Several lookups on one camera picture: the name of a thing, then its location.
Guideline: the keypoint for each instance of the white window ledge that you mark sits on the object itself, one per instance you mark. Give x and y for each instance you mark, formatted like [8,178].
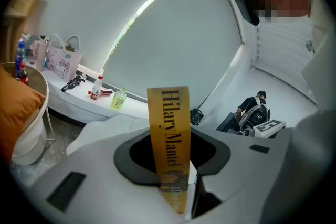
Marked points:
[78,102]

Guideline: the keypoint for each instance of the white egg-shaped beanbag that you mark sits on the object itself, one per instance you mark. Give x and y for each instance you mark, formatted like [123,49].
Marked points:
[105,131]

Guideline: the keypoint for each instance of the red tool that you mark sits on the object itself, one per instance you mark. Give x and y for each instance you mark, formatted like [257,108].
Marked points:
[105,91]

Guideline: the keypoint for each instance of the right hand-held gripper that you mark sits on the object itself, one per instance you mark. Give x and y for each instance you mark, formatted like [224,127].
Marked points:
[270,128]

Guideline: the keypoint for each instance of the green drink bottle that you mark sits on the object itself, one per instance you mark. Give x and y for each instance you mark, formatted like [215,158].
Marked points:
[118,99]

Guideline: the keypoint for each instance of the person's cream t-shirt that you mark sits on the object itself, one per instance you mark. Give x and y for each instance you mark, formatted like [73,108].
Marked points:
[315,86]

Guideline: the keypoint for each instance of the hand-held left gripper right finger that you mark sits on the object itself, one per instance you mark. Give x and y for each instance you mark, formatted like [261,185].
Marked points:
[236,165]

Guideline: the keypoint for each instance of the black head-worn camera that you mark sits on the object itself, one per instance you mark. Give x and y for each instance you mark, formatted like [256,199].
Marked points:
[246,8]

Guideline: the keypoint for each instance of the blue label bottle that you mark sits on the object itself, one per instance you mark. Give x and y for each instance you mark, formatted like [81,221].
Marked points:
[20,55]

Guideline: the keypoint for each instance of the yellow book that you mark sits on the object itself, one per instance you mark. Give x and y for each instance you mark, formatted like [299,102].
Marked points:
[170,139]

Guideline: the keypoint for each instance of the grey ceiling fixture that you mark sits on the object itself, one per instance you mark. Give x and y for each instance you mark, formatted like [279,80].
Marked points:
[310,46]

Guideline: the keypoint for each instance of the cola bottle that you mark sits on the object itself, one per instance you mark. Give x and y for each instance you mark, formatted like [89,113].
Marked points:
[23,74]

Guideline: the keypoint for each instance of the orange cushion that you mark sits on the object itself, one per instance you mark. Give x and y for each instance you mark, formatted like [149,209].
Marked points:
[15,112]

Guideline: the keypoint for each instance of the white round side table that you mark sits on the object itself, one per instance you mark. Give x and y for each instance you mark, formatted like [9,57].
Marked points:
[34,123]

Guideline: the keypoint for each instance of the black bag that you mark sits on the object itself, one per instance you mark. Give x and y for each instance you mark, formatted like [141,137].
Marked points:
[197,116]

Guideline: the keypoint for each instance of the water bottle red label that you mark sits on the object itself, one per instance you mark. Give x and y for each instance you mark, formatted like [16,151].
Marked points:
[96,90]

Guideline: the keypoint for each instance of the grey roller blind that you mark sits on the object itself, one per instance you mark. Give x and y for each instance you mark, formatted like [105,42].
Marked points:
[178,42]
[105,2]

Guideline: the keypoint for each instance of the pink tumbler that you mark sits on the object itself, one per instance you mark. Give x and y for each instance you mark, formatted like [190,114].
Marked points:
[39,55]

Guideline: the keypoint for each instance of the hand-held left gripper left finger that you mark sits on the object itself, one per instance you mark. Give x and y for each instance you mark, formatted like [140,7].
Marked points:
[99,178]

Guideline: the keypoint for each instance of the black hand tool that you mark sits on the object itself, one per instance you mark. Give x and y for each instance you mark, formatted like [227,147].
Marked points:
[73,82]

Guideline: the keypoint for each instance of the pink tote bag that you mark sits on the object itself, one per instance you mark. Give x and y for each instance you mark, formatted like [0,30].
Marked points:
[63,63]

